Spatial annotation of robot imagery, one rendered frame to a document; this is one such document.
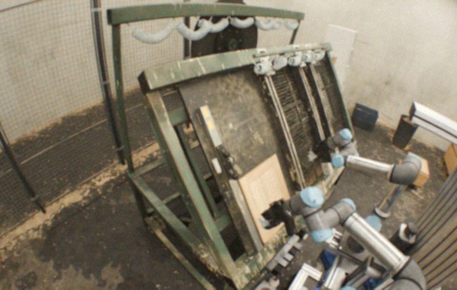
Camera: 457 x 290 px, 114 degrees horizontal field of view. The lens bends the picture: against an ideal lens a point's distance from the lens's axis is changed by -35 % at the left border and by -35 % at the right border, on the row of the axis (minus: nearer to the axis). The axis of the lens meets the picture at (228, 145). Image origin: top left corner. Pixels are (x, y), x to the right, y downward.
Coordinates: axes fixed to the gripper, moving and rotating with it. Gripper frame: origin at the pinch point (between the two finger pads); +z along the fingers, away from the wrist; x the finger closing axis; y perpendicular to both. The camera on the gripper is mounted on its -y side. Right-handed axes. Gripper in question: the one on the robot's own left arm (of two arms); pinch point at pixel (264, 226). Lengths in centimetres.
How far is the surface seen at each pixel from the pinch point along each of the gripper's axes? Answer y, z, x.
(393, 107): -113, 37, -558
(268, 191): 5.3, 27.7, -40.2
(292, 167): 5, 23, -68
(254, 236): -9.0, 34.7, -13.7
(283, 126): 31, 6, -70
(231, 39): 112, -2, -93
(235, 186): 22.1, 18.6, -16.1
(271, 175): 12, 24, -49
